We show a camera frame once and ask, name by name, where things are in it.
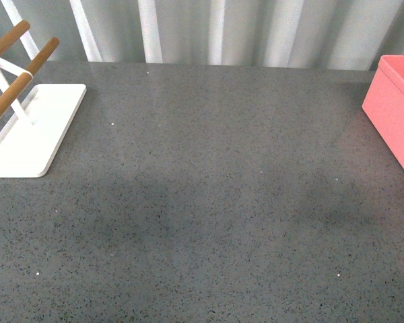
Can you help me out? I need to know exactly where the white towel rack with wooden bars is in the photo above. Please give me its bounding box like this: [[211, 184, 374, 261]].
[[0, 20, 87, 178]]

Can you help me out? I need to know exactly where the pink plastic bin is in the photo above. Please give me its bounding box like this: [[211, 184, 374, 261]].
[[362, 55, 404, 169]]

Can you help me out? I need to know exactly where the white curtain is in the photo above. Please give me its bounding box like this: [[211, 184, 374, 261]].
[[0, 1, 404, 70]]

